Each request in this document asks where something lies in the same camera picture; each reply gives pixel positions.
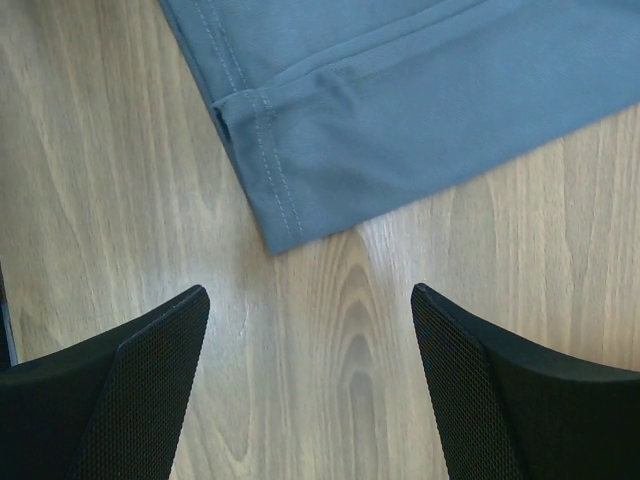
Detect grey t shirt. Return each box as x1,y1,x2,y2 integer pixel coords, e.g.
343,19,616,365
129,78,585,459
161,1,639,254

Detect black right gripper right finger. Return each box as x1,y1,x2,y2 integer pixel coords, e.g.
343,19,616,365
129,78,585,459
411,284,639,479

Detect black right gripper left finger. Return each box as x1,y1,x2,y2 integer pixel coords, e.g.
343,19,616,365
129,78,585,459
1,285,209,479

